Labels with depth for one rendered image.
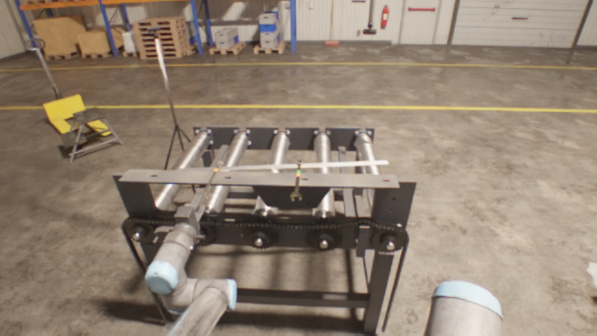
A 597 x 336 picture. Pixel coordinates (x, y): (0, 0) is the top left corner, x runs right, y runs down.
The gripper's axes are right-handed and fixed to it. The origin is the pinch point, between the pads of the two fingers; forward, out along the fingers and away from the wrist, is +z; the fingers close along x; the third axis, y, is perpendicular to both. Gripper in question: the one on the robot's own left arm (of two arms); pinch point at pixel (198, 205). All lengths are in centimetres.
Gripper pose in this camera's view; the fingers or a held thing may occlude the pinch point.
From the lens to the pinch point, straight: 118.1
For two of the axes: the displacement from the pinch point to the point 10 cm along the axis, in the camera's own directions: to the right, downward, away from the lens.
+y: 10.0, 0.1, -0.6
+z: 0.6, -5.1, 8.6
